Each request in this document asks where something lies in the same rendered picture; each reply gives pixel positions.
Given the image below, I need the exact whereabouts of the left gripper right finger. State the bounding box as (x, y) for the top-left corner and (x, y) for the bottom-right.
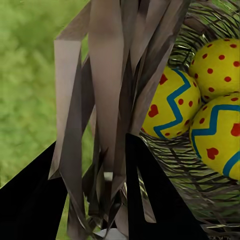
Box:
(125, 133), (210, 240)

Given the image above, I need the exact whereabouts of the wicker basket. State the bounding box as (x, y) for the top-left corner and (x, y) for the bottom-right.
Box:
(48, 0), (240, 240)

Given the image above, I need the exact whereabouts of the easter egg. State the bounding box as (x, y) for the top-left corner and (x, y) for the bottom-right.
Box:
(186, 33), (240, 109)
(189, 92), (240, 181)
(141, 66), (202, 140)

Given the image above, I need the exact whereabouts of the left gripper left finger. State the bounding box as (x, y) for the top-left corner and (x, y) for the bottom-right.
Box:
(0, 141), (68, 240)

